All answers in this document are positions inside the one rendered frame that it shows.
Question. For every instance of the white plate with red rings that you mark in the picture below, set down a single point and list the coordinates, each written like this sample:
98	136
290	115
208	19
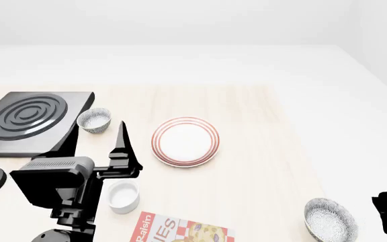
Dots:
185	141

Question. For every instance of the white ramekin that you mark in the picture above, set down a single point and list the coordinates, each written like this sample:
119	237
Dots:
123	196

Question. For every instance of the black flat stove burner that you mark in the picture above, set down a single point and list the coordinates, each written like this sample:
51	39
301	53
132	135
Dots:
29	118

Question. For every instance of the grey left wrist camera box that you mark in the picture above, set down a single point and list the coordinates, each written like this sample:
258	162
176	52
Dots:
50	176

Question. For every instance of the small patterned bowl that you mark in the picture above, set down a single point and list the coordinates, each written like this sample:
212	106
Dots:
94	121

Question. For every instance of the red raisin cookies box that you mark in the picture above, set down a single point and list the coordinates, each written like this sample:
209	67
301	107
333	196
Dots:
176	228

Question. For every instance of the large patterned bowl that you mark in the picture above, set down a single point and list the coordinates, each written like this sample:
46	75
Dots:
329	221

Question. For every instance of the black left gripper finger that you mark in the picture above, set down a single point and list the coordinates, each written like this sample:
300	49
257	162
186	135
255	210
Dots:
123	153
68	146

